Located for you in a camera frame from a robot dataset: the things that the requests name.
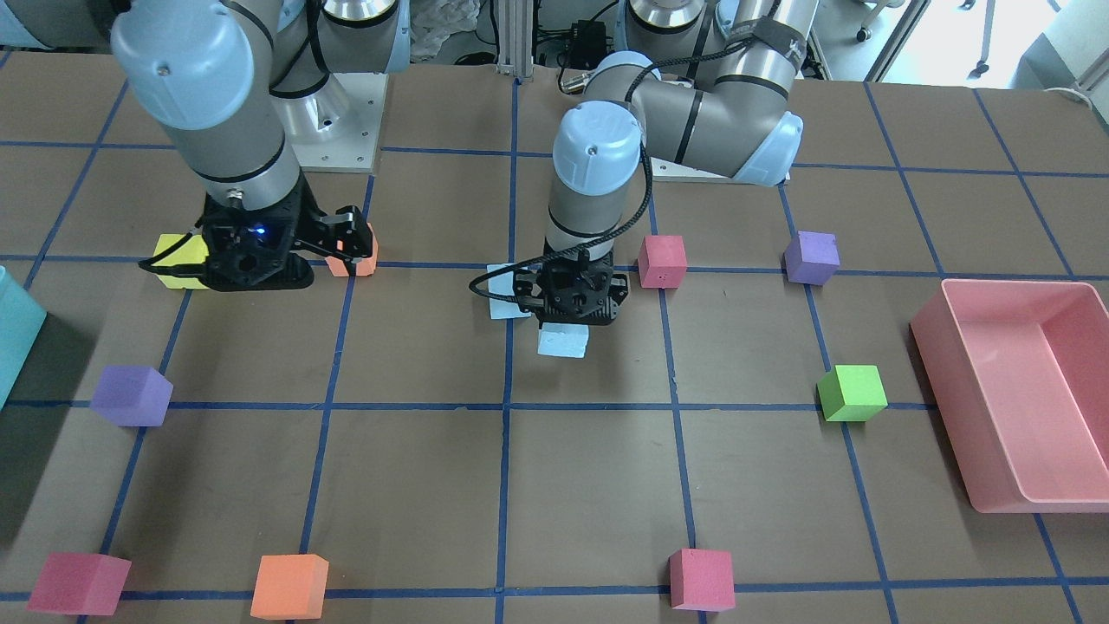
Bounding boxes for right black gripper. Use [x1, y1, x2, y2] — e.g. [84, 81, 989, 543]
[199, 178, 375, 291]

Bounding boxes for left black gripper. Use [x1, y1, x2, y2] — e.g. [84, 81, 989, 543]
[512, 250, 629, 325]

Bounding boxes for light blue block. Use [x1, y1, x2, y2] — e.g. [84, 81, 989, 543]
[537, 323, 590, 359]
[487, 263, 545, 321]

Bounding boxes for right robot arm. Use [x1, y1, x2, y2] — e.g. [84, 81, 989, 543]
[3, 1, 411, 291]

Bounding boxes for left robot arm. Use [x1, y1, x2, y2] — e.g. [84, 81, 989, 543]
[509, 1, 820, 325]

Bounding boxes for orange block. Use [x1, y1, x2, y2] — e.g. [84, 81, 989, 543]
[324, 221, 379, 276]
[250, 554, 329, 621]

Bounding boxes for yellow block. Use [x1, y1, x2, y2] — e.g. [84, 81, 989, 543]
[153, 233, 208, 289]

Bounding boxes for crimson block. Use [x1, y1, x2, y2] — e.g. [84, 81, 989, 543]
[26, 552, 132, 616]
[637, 236, 689, 289]

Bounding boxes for purple block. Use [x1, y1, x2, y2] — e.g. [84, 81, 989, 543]
[783, 231, 840, 287]
[90, 365, 173, 426]

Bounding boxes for cyan plastic bin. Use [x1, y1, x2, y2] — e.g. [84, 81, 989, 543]
[1, 266, 47, 407]

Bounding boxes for green block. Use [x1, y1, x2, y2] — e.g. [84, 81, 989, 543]
[817, 364, 888, 422]

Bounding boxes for pink block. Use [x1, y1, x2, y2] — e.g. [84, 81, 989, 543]
[668, 548, 736, 613]

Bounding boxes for pink plastic bin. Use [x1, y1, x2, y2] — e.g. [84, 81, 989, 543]
[910, 279, 1108, 513]

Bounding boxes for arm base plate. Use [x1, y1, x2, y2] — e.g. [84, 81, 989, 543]
[273, 74, 389, 173]
[651, 157, 743, 183]

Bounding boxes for aluminium frame post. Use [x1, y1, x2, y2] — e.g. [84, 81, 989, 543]
[489, 1, 537, 83]

